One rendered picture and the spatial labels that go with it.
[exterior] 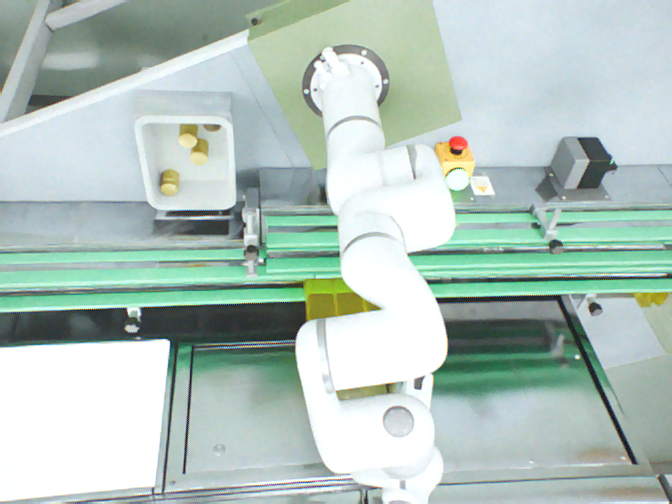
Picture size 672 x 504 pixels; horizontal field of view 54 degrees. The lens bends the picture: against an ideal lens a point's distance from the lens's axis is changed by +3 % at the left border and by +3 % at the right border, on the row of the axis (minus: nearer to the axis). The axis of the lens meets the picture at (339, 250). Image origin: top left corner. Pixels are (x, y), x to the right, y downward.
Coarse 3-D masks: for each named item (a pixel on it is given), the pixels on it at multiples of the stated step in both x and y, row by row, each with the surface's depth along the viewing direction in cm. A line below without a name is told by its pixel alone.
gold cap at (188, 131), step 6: (180, 126) 125; (186, 126) 123; (192, 126) 124; (180, 132) 123; (186, 132) 122; (192, 132) 123; (180, 138) 122; (186, 138) 123; (192, 138) 123; (186, 144) 124; (192, 144) 124
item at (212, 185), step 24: (144, 120) 116; (168, 120) 116; (192, 120) 117; (216, 120) 117; (144, 144) 120; (168, 144) 129; (216, 144) 130; (144, 168) 123; (168, 168) 133; (192, 168) 133; (216, 168) 134; (192, 192) 134; (216, 192) 134
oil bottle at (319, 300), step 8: (304, 280) 135; (312, 280) 133; (320, 280) 133; (328, 280) 134; (304, 288) 136; (312, 288) 132; (320, 288) 132; (328, 288) 132; (304, 296) 136; (312, 296) 130; (320, 296) 130; (328, 296) 131; (312, 304) 129; (320, 304) 129; (328, 304) 129; (312, 312) 127; (320, 312) 128; (328, 312) 128
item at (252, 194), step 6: (246, 192) 131; (252, 192) 131; (258, 192) 132; (246, 198) 130; (252, 198) 130; (258, 198) 130; (246, 204) 129; (252, 204) 129; (258, 204) 129; (258, 210) 128; (258, 216) 130; (258, 222) 131; (258, 228) 132; (258, 234) 133; (258, 240) 134
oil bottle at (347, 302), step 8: (336, 280) 134; (336, 288) 132; (344, 288) 133; (336, 296) 131; (344, 296) 131; (352, 296) 131; (360, 296) 132; (336, 304) 130; (344, 304) 130; (352, 304) 130; (360, 304) 130; (336, 312) 129; (344, 312) 128; (352, 312) 128; (360, 312) 129
